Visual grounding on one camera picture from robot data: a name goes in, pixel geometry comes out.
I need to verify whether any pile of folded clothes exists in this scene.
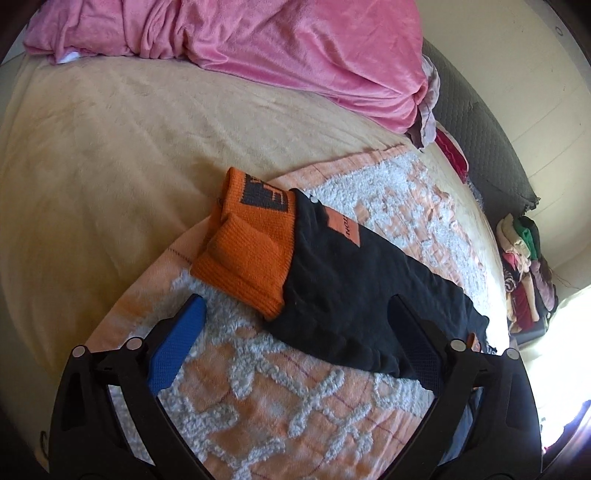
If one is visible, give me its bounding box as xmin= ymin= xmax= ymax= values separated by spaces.
xmin=496 ymin=215 xmax=561 ymax=334

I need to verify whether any pink blanket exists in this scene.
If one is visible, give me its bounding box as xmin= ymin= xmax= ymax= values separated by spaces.
xmin=23 ymin=0 xmax=431 ymax=136

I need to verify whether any red cloth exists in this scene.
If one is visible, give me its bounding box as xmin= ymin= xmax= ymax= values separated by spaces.
xmin=434 ymin=128 xmax=470 ymax=182

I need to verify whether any beige bed cover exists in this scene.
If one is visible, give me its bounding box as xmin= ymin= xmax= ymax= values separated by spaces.
xmin=0 ymin=51 xmax=514 ymax=462

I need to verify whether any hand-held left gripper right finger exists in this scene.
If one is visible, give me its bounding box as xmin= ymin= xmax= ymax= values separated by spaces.
xmin=389 ymin=294 xmax=544 ymax=480

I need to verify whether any orange white tufted blanket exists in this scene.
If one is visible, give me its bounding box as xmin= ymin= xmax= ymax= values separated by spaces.
xmin=85 ymin=143 xmax=497 ymax=480

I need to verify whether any mauve grey cloth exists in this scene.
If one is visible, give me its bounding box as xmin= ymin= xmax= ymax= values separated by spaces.
xmin=406 ymin=60 xmax=443 ymax=150

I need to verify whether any black garment with orange band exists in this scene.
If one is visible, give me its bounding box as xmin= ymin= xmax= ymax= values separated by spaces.
xmin=191 ymin=167 xmax=490 ymax=380

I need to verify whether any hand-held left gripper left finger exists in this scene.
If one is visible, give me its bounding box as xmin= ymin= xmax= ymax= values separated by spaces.
xmin=48 ymin=293 xmax=214 ymax=480

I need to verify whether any dark grey shelf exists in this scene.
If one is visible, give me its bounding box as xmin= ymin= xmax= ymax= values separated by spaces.
xmin=510 ymin=311 xmax=560 ymax=344

